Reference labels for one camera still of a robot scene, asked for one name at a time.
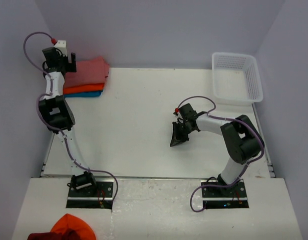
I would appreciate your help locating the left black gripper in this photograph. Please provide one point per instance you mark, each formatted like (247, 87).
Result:
(70, 67)

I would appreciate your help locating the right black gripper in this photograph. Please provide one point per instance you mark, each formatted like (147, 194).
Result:
(177, 138)

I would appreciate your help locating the pink t shirt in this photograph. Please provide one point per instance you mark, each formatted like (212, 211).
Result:
(89, 72)

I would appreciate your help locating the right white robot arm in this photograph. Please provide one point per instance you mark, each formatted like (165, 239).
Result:
(243, 142)

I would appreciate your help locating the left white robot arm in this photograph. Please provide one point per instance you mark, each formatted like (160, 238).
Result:
(56, 114)

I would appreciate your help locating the folded orange t shirt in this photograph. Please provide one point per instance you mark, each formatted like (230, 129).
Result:
(83, 88)

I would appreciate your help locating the folded blue t shirt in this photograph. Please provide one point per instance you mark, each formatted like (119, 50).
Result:
(90, 94)

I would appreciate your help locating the white plastic basket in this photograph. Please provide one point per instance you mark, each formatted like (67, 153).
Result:
(236, 79)

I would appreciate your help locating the orange cloth at front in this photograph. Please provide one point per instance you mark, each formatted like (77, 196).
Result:
(70, 223)

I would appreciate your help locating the dark red cloth at front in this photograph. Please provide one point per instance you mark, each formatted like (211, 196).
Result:
(68, 235)

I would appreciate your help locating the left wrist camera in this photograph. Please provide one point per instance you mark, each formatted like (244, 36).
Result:
(62, 46)

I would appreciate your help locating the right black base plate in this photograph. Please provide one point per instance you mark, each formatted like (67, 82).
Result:
(225, 198)

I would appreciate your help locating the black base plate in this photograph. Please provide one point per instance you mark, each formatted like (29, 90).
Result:
(100, 197)
(225, 198)

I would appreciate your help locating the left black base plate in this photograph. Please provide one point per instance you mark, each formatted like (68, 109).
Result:
(100, 197)

